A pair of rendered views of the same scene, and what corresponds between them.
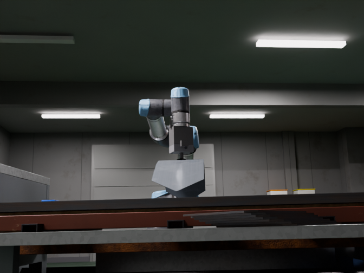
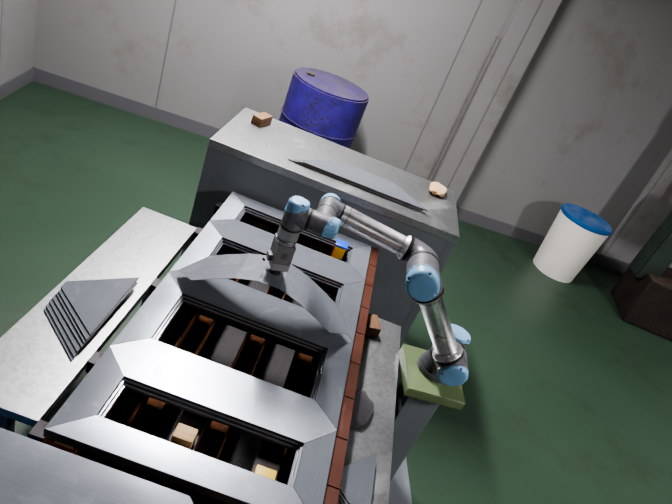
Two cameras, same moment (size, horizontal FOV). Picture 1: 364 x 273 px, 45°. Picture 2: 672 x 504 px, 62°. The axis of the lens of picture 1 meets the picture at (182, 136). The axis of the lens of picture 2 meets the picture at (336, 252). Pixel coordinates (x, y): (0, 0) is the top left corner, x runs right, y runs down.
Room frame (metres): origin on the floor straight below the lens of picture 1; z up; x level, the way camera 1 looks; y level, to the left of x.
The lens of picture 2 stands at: (1.76, -1.68, 2.14)
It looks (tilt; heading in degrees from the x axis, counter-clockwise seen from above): 30 degrees down; 84
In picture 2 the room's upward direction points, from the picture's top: 23 degrees clockwise
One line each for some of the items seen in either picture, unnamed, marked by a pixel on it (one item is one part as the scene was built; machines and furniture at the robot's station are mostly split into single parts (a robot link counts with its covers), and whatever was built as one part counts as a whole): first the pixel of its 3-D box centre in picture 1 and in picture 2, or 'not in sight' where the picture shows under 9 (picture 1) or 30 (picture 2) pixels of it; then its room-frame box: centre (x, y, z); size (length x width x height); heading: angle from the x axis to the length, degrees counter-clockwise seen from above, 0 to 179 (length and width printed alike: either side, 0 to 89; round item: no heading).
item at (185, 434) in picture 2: not in sight; (184, 436); (1.68, -0.61, 0.79); 0.06 x 0.05 x 0.04; 177
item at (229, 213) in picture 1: (265, 218); (82, 305); (1.19, -0.22, 0.77); 0.45 x 0.20 x 0.04; 87
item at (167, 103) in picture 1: (177, 108); (323, 222); (1.86, 0.02, 1.26); 0.11 x 0.11 x 0.08; 88
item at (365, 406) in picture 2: not in sight; (358, 409); (2.22, -0.19, 0.70); 0.20 x 0.10 x 0.03; 73
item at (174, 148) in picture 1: (181, 138); (278, 250); (1.75, 0.00, 1.11); 0.10 x 0.09 x 0.16; 20
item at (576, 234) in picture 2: not in sight; (569, 244); (4.31, 3.17, 0.31); 0.51 x 0.51 x 0.62
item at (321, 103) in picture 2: not in sight; (313, 137); (1.68, 2.92, 0.50); 0.67 x 0.66 x 1.00; 6
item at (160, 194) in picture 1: (162, 202); (451, 343); (2.52, 0.12, 0.90); 0.13 x 0.12 x 0.14; 88
